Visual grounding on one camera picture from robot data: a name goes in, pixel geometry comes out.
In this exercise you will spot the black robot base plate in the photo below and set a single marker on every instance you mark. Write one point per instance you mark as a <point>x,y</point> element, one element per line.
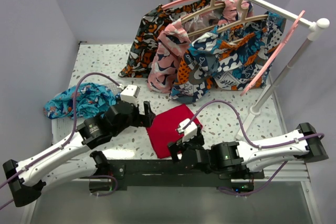
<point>164,173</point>

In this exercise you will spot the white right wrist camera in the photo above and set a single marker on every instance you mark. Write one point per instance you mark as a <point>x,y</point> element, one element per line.
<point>188,129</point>

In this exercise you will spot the beige hanger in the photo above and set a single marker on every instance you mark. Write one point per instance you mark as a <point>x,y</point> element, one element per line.
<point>243,19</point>
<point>212,6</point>

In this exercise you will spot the black orange camo shorts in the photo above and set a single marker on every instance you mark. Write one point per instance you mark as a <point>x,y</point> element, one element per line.
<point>145,44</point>

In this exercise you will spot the beige hanger middle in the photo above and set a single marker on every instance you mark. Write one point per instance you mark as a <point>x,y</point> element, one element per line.
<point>212,6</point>

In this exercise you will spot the white plastic basket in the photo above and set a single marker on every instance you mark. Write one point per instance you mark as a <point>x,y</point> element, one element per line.
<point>62,127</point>

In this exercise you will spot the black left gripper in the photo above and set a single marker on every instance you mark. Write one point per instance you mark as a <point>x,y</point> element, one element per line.
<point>143,120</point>

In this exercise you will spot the beige hanger front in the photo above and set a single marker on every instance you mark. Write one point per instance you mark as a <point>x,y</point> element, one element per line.
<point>243,19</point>

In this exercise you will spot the blue shark print shorts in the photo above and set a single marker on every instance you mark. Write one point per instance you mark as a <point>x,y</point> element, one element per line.
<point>91,99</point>

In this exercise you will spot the silver clothes rack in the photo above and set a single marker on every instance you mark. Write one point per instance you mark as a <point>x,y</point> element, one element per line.
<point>316,29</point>

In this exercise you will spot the red folded cloth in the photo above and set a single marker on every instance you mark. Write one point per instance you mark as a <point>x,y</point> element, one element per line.
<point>163,129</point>

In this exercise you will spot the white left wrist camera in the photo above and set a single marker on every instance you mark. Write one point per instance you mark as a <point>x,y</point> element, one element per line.
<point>130,94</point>

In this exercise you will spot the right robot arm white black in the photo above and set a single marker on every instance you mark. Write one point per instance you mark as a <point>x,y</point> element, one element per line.
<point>243,158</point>

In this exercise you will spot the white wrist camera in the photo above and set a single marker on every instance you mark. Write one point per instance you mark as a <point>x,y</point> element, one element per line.
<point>188,129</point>
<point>130,94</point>

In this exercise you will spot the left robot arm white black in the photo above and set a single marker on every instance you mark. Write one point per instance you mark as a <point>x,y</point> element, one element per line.
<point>76,155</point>

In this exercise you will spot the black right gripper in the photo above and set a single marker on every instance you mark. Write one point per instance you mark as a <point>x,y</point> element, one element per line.
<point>176,147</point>

